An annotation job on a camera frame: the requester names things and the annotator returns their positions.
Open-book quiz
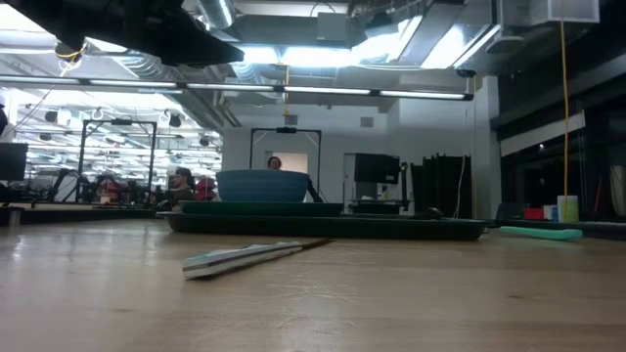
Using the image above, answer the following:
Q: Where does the black table clamp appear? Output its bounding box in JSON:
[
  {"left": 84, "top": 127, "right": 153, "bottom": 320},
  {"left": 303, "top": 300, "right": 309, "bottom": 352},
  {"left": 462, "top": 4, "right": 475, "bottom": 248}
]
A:
[{"left": 414, "top": 206, "right": 445, "bottom": 221}]

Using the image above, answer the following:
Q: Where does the silver ventilation duct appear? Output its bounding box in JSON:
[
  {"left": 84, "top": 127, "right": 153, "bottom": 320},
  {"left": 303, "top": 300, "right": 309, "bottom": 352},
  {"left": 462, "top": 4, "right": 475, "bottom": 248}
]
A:
[{"left": 195, "top": 0, "right": 237, "bottom": 31}]

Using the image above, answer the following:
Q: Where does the knife with teal-white handle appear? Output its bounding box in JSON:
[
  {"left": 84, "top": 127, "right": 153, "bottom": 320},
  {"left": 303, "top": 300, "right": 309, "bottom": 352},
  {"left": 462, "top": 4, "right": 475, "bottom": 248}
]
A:
[{"left": 181, "top": 237, "right": 337, "bottom": 282}]

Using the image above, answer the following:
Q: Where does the black background table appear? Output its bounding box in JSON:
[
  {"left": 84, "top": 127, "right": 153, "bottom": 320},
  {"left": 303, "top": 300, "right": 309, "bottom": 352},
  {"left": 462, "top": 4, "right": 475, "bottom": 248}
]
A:
[{"left": 347, "top": 198, "right": 412, "bottom": 215}]

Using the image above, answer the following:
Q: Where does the dark green plastic tray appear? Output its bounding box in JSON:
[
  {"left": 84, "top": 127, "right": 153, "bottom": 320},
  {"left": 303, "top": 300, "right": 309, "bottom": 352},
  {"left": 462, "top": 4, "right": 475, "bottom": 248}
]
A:
[{"left": 156, "top": 210, "right": 491, "bottom": 242}]

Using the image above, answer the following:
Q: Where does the black aluminium table frame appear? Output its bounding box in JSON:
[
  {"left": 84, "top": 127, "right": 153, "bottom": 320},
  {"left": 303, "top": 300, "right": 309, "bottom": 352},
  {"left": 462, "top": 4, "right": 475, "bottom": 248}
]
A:
[{"left": 0, "top": 204, "right": 626, "bottom": 242}]

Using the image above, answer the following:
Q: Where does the yellow hanging cable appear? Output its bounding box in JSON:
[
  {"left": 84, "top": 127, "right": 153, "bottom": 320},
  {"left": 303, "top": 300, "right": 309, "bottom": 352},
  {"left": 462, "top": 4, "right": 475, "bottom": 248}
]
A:
[{"left": 559, "top": 22, "right": 572, "bottom": 222}]

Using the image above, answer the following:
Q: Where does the black rig frame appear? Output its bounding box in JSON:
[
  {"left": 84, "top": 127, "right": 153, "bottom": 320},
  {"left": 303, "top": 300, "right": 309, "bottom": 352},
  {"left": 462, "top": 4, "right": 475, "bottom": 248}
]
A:
[
  {"left": 248, "top": 127, "right": 324, "bottom": 203},
  {"left": 75, "top": 119, "right": 157, "bottom": 204}
]

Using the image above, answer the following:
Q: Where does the spoon with teal handle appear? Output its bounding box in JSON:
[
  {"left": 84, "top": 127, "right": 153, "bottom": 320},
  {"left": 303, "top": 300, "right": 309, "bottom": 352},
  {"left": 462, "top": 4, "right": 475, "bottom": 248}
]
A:
[{"left": 499, "top": 225, "right": 585, "bottom": 242}]

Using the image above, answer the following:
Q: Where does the pale green container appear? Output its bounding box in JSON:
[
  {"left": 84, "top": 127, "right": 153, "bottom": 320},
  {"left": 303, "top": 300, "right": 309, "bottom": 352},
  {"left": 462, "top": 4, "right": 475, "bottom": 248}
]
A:
[{"left": 557, "top": 195, "right": 580, "bottom": 224}]

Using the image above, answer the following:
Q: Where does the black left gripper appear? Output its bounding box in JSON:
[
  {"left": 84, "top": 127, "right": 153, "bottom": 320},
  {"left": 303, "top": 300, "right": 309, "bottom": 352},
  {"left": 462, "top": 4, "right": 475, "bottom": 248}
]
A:
[{"left": 72, "top": 0, "right": 245, "bottom": 66}]

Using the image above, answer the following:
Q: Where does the blue bowl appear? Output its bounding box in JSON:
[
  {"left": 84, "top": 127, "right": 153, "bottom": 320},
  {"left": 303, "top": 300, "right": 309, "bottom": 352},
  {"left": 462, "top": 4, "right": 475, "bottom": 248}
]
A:
[{"left": 215, "top": 168, "right": 311, "bottom": 203}]

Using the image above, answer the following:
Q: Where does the long LED light bar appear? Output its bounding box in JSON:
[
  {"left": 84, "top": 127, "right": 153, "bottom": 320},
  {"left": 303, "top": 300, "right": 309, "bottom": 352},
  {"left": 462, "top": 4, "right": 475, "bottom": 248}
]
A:
[{"left": 0, "top": 72, "right": 475, "bottom": 103}]

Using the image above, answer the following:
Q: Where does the black monitor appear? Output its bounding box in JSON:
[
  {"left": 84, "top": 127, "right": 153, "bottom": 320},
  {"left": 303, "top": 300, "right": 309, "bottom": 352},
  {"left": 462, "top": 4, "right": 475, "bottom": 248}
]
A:
[
  {"left": 354, "top": 153, "right": 401, "bottom": 186},
  {"left": 0, "top": 142, "right": 29, "bottom": 182}
]

